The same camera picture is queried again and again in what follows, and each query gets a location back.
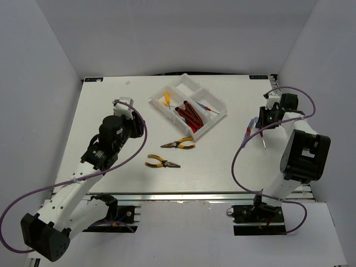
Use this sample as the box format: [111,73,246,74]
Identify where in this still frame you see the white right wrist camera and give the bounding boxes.
[263,93,280,110]

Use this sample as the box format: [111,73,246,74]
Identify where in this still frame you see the white compartment organizer tray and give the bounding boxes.
[150,73,228,140]

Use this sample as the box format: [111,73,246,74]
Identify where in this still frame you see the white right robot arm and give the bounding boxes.
[251,93,331,222]

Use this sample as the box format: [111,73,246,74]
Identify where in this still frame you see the yellow screwdriver short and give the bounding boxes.
[162,102,176,107]

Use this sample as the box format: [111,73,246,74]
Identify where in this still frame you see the yellow pliers lower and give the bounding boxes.
[145,154,181,169]

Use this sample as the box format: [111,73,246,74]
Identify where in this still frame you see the purple cable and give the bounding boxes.
[231,87,317,234]
[0,101,147,254]

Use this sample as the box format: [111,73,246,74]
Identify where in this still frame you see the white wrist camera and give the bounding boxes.
[263,93,280,110]
[112,97,134,120]

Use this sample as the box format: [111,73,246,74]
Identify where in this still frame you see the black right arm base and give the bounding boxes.
[226,205,286,236]

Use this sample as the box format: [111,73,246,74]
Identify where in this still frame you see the blue label left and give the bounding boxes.
[84,77,103,82]

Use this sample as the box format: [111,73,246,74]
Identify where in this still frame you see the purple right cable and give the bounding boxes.
[231,87,317,234]

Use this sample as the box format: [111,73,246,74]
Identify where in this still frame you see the blue screwdriver horizontal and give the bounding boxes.
[197,102,219,115]

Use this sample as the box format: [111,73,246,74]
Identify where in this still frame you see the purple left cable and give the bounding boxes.
[0,101,147,254]

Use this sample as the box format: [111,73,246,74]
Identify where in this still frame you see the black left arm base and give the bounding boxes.
[83,194,140,234]

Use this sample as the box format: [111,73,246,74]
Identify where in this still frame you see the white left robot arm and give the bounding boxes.
[21,111,144,262]

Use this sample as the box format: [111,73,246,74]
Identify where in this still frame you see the blue label right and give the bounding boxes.
[249,75,269,80]

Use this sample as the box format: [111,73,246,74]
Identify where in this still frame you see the blue label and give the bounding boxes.
[84,77,103,82]
[249,75,269,80]

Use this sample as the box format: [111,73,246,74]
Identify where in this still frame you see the yellow pliers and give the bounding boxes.
[145,154,181,169]
[160,137,196,150]

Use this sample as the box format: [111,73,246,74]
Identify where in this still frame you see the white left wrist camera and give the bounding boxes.
[112,97,134,120]

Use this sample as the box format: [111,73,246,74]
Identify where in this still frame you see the aluminium rail front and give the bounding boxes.
[51,190,314,204]

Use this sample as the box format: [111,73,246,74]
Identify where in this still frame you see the yellow pliers upper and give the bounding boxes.
[160,137,196,150]

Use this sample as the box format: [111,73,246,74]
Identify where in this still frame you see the yellow screwdriver long shaft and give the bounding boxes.
[165,92,171,110]

